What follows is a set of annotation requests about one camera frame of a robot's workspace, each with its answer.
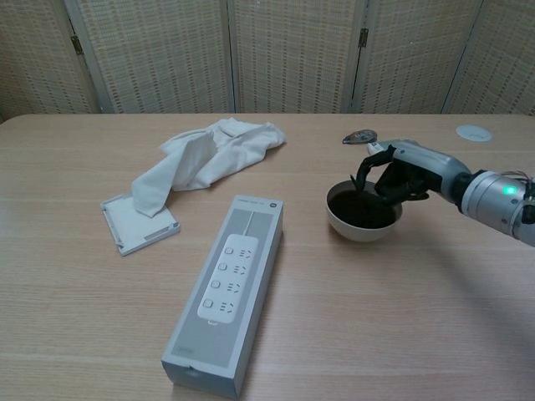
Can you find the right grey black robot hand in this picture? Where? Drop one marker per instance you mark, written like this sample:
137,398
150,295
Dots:
426,167

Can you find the black plastic spoon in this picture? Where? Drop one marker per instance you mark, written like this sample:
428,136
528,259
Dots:
354,181

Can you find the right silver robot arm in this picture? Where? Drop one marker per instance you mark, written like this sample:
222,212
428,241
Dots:
497,200

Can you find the white bowl of coffee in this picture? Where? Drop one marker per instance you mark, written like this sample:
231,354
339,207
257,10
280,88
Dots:
363,234

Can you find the green white packaged correction tape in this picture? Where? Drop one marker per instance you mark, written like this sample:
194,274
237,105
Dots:
376,146

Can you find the round grey table grommet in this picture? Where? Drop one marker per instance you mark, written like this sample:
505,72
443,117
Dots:
473,132

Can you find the dark clear correction tape dispenser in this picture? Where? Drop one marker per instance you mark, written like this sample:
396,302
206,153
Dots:
359,136

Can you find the woven folding screen panel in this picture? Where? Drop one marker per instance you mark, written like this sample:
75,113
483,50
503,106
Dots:
292,54
33,58
159,54
501,62
414,54

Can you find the brass screen hinge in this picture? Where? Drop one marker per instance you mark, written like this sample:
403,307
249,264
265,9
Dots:
363,37
75,44

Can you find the white crumpled cloth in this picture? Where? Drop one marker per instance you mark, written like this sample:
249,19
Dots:
234,146

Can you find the grey power strip box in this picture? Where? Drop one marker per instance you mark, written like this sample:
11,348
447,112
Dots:
225,288

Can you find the white square plastic lid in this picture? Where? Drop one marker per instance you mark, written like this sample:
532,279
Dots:
125,227

